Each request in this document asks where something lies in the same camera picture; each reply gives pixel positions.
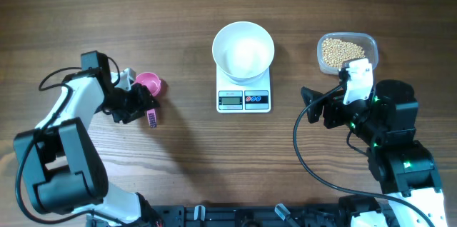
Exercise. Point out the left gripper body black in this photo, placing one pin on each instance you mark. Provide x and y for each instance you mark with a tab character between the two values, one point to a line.
128	104

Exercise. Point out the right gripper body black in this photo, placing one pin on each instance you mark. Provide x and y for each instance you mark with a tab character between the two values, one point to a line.
339	113

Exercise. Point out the pink plastic scoop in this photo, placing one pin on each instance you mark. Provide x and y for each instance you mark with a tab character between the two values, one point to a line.
153	84

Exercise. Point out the clear plastic container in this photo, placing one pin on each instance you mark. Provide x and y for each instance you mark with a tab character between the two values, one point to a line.
366	41

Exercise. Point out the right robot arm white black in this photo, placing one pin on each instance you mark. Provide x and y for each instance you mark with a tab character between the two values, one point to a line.
385	121

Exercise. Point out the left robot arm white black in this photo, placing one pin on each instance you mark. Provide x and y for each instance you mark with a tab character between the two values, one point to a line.
61	175

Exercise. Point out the white digital kitchen scale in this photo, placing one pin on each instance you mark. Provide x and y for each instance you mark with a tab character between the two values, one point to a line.
248	97

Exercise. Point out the white bowl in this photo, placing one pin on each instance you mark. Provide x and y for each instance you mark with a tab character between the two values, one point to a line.
243	51

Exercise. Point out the soybeans in container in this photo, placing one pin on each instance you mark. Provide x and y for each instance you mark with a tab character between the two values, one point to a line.
336	52

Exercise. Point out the black aluminium frame rail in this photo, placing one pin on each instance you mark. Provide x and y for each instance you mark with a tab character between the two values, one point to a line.
319	215

